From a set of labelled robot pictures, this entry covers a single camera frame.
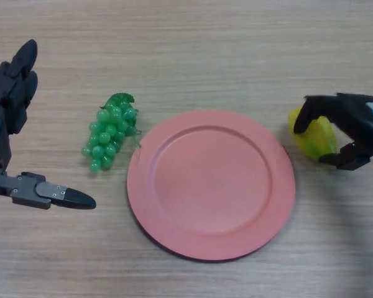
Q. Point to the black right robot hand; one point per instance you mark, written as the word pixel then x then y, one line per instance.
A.
pixel 357 118

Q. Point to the yellow green starfruit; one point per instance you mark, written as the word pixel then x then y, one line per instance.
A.
pixel 320 139

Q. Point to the pink round plate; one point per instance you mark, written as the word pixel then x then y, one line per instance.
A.
pixel 211 186

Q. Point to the green grape bunch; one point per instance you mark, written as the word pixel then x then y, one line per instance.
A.
pixel 105 136

